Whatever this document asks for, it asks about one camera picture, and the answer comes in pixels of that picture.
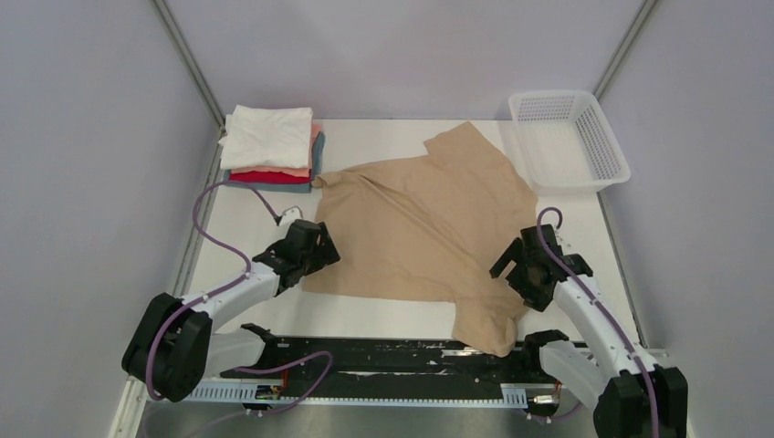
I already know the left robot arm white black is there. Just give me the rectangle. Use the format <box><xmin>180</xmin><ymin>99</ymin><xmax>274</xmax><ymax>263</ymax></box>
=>
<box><xmin>121</xmin><ymin>219</ymin><xmax>340</xmax><ymax>402</ymax></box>

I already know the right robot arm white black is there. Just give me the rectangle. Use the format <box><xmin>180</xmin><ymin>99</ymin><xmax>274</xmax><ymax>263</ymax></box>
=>
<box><xmin>489</xmin><ymin>224</ymin><xmax>688</xmax><ymax>437</ymax></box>

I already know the white plastic basket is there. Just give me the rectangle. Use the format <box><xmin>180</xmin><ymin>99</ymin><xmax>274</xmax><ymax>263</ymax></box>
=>
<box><xmin>508</xmin><ymin>89</ymin><xmax>632</xmax><ymax>196</ymax></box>

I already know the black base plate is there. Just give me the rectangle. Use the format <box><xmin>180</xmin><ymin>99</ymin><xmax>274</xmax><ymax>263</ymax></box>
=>
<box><xmin>218</xmin><ymin>335</ymin><xmax>581</xmax><ymax>401</ymax></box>

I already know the red folded t shirt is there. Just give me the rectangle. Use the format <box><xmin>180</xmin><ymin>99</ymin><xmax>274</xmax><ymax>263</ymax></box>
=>
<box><xmin>228</xmin><ymin>171</ymin><xmax>312</xmax><ymax>185</ymax></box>

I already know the white slotted cable duct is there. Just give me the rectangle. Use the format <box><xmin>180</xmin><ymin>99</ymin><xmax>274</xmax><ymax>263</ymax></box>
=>
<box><xmin>181</xmin><ymin>386</ymin><xmax>528</xmax><ymax>410</ymax></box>

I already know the left corner aluminium post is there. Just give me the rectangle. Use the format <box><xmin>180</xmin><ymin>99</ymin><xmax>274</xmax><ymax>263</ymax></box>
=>
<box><xmin>150</xmin><ymin>0</ymin><xmax>225</xmax><ymax>130</ymax></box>

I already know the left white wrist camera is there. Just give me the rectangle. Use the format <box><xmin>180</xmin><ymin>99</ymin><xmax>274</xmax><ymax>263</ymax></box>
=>
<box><xmin>276</xmin><ymin>206</ymin><xmax>304</xmax><ymax>226</ymax></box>

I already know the beige t shirt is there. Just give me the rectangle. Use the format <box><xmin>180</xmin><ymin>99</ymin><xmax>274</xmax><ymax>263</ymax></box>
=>
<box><xmin>303</xmin><ymin>122</ymin><xmax>538</xmax><ymax>357</ymax></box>

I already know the pink folded t shirt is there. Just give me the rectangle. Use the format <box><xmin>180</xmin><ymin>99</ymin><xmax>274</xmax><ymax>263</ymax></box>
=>
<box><xmin>232</xmin><ymin>123</ymin><xmax>322</xmax><ymax>178</ymax></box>

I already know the left side aluminium rail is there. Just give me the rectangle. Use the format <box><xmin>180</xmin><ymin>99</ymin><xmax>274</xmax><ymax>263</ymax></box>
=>
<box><xmin>164</xmin><ymin>127</ymin><xmax>225</xmax><ymax>297</ymax></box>

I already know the white folded t shirt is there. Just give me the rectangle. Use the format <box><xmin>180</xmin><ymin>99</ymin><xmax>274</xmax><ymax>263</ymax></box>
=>
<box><xmin>219</xmin><ymin>105</ymin><xmax>313</xmax><ymax>171</ymax></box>

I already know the corner aluminium post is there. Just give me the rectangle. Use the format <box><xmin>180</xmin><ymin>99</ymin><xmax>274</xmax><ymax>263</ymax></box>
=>
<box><xmin>150</xmin><ymin>0</ymin><xmax>225</xmax><ymax>130</ymax></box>
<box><xmin>592</xmin><ymin>0</ymin><xmax>661</xmax><ymax>101</ymax></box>

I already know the aluminium frame rail front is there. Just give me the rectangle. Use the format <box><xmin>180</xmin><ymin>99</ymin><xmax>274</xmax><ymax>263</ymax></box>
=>
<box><xmin>127</xmin><ymin>339</ymin><xmax>680</xmax><ymax>391</ymax></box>

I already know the right corner aluminium post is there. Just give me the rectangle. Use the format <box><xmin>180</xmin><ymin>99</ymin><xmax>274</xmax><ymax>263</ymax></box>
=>
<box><xmin>592</xmin><ymin>0</ymin><xmax>661</xmax><ymax>101</ymax></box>

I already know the blue grey folded t shirt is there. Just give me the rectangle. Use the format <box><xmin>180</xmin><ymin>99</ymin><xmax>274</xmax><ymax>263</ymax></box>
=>
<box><xmin>223</xmin><ymin>132</ymin><xmax>326</xmax><ymax>193</ymax></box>

